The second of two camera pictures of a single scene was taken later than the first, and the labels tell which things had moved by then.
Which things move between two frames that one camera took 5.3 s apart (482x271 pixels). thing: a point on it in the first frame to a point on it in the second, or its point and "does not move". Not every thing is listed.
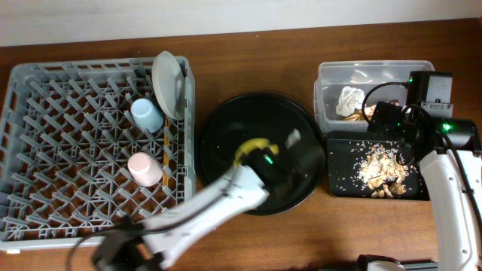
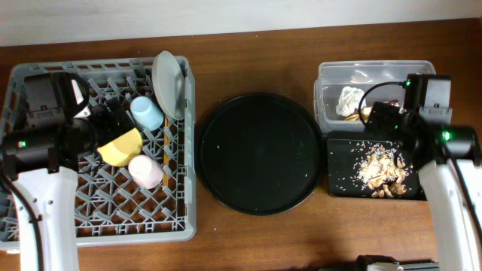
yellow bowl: [252, 144] to [117, 153]
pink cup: [146, 170] does not move
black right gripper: [383, 117] does not move
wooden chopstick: [166, 154] does not move
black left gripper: [285, 165] to [111, 117]
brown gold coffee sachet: [370, 113] does not move
